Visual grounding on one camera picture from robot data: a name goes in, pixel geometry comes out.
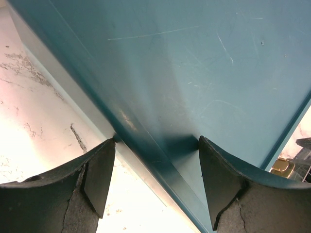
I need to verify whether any teal drawer organizer box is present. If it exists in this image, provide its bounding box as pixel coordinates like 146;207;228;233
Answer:
7;0;311;233

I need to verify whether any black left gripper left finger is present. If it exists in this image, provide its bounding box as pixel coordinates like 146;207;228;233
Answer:
0;139;115;233

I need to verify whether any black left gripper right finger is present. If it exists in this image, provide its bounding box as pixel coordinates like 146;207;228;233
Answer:
198;136;311;233

